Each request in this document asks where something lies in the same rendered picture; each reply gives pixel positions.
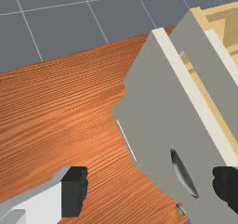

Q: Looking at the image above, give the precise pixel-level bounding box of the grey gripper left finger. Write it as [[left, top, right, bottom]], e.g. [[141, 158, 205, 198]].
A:
[[0, 165, 89, 224]]

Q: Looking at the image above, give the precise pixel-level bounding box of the grey drawer with handle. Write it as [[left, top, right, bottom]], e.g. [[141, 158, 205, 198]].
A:
[[111, 27, 238, 224]]

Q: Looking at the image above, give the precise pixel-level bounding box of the pale grey cabinet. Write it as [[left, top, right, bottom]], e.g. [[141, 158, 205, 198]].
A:
[[168, 0, 238, 158]]

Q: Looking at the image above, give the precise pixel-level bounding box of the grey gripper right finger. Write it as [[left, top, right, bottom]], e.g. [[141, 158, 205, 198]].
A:
[[211, 165, 238, 216]]

